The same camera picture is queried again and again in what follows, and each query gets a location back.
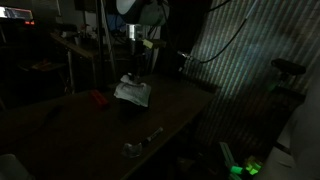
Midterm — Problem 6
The black cable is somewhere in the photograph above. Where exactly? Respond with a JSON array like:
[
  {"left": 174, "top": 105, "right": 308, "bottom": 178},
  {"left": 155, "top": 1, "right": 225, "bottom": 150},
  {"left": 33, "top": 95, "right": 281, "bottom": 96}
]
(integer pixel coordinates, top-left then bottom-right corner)
[{"left": 176, "top": 0, "right": 262, "bottom": 65}]

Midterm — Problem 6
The black chair seat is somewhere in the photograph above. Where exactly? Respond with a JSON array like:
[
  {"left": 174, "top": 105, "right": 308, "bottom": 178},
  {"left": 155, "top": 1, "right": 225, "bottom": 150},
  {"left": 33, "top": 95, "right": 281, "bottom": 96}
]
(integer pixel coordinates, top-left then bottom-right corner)
[{"left": 270, "top": 57, "right": 307, "bottom": 76}]

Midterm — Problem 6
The dark pen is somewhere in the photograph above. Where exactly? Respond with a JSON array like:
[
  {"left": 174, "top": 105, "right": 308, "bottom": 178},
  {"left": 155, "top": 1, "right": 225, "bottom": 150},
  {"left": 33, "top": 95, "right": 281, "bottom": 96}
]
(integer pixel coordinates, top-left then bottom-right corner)
[{"left": 42, "top": 104, "right": 65, "bottom": 127}]

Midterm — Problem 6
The red block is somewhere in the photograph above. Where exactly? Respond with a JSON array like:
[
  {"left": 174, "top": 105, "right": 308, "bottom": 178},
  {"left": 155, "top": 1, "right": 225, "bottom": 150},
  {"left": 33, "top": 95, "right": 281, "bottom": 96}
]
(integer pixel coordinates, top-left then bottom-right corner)
[{"left": 90, "top": 89, "right": 111, "bottom": 110}]

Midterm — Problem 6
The crumpled clear plastic wrapper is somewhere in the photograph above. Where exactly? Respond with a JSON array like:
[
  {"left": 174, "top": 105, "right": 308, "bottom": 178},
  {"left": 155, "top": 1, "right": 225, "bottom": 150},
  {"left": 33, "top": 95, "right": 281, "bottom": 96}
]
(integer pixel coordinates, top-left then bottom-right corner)
[{"left": 120, "top": 142, "right": 145, "bottom": 159}]

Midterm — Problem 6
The wooden side table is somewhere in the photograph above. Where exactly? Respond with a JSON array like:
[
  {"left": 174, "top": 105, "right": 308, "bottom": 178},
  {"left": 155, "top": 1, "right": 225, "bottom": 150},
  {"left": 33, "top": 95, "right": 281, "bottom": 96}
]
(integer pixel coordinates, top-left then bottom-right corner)
[{"left": 49, "top": 31, "right": 101, "bottom": 94}]

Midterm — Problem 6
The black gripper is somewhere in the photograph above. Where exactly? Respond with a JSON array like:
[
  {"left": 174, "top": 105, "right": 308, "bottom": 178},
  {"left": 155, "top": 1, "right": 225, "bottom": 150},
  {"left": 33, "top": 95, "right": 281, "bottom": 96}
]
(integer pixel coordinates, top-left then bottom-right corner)
[{"left": 125, "top": 23, "right": 149, "bottom": 79}]

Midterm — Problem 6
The black box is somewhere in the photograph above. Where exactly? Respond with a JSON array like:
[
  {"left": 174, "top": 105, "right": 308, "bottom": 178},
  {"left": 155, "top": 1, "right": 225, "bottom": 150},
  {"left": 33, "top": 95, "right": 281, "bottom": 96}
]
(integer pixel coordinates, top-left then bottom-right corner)
[{"left": 119, "top": 95, "right": 151, "bottom": 118}]

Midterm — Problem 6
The monitor with red light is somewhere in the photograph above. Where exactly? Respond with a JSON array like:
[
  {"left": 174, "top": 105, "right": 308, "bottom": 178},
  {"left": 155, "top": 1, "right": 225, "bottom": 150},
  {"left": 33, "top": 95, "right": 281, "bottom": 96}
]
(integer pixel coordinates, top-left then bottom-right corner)
[{"left": 0, "top": 5, "right": 36, "bottom": 26}]

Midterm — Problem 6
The corrugated metal panel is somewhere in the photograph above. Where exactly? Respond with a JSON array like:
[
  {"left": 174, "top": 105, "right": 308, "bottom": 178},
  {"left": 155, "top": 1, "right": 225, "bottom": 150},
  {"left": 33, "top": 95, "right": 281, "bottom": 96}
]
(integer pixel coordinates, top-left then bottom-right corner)
[{"left": 181, "top": 0, "right": 320, "bottom": 161}]

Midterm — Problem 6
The green glowing object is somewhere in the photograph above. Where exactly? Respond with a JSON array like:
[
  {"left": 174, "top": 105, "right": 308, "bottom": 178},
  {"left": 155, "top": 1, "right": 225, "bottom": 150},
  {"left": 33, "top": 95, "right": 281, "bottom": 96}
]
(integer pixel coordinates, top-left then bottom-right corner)
[{"left": 229, "top": 159, "right": 264, "bottom": 176}]

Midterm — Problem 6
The white rounded object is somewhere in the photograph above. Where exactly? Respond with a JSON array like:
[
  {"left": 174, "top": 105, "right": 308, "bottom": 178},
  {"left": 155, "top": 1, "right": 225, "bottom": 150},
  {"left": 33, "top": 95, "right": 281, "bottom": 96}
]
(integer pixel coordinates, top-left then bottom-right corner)
[{"left": 0, "top": 153, "right": 35, "bottom": 180}]

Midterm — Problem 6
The white towel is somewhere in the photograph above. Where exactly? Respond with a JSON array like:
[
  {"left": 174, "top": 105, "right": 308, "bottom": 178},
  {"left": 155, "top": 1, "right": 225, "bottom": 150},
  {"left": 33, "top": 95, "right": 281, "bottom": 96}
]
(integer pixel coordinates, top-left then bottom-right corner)
[{"left": 113, "top": 73, "right": 152, "bottom": 109}]

